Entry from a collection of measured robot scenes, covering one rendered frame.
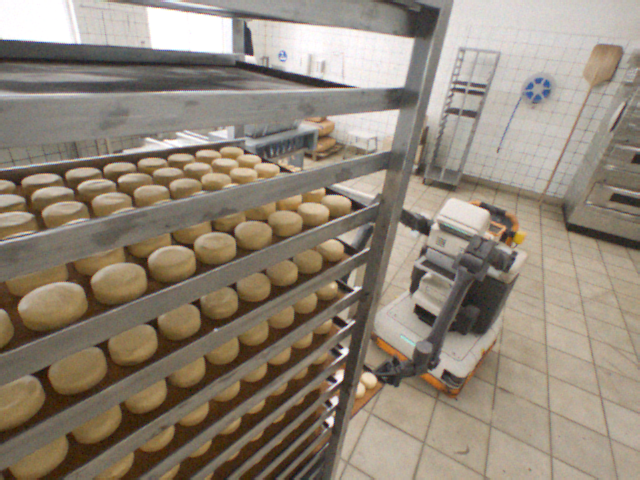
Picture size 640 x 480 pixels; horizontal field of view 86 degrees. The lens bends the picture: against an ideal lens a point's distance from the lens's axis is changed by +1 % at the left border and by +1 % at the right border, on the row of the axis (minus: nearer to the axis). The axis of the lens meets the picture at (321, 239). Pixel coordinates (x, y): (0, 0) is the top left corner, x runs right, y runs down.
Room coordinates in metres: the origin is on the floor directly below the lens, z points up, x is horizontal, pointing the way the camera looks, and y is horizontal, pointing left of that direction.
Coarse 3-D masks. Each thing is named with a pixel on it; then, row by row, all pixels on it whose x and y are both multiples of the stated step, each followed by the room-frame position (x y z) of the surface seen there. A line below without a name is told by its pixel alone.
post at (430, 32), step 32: (448, 0) 0.52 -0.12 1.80; (416, 32) 0.53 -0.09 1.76; (416, 64) 0.52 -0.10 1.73; (416, 96) 0.52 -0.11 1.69; (416, 128) 0.52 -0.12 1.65; (384, 192) 0.53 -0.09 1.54; (384, 224) 0.52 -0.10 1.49; (384, 256) 0.52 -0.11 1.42; (352, 352) 0.53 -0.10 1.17; (352, 384) 0.51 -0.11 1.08
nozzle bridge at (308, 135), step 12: (216, 132) 2.09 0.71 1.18; (288, 132) 2.30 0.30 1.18; (300, 132) 2.34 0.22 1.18; (312, 132) 2.47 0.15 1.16; (252, 144) 1.93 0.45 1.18; (264, 144) 2.01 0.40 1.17; (276, 144) 2.24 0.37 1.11; (300, 144) 2.49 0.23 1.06; (312, 144) 2.49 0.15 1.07; (276, 156) 2.18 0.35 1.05; (288, 156) 2.28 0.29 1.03; (300, 156) 2.55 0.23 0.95
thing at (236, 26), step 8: (224, 24) 0.82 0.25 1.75; (232, 24) 0.81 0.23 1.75; (240, 24) 0.82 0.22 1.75; (224, 32) 0.82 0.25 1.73; (232, 32) 0.81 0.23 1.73; (240, 32) 0.82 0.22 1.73; (224, 40) 0.82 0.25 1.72; (232, 40) 0.81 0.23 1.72; (240, 40) 0.82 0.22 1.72; (232, 48) 0.81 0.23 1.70; (240, 48) 0.82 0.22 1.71; (232, 128) 0.81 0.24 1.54; (240, 128) 0.82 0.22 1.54; (232, 136) 0.81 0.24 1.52; (240, 136) 0.82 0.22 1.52
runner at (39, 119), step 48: (0, 96) 0.20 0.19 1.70; (48, 96) 0.22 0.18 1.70; (96, 96) 0.24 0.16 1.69; (144, 96) 0.26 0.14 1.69; (192, 96) 0.29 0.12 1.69; (240, 96) 0.33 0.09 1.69; (288, 96) 0.37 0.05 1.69; (336, 96) 0.43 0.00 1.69; (384, 96) 0.50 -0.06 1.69; (0, 144) 0.20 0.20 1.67; (48, 144) 0.21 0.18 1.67
